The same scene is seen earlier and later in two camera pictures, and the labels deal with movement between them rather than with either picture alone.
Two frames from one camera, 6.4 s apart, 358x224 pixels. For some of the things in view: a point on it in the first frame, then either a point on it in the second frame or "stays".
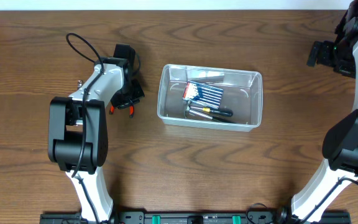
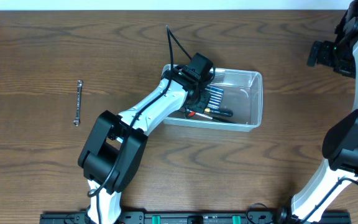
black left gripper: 132,95 -> 199,101
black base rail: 195,216 stays
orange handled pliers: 131,111 -> 191,114
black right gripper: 322,58 stays
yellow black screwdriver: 225,112 stays
